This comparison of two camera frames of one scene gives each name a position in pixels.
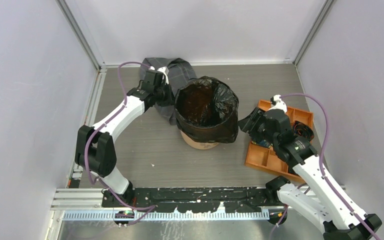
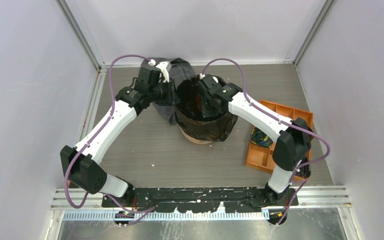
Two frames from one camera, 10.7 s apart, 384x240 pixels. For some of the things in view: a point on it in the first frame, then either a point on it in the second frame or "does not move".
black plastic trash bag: [207, 109] does not move
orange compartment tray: [263, 158] does not move
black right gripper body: [257, 129] to [208, 109]
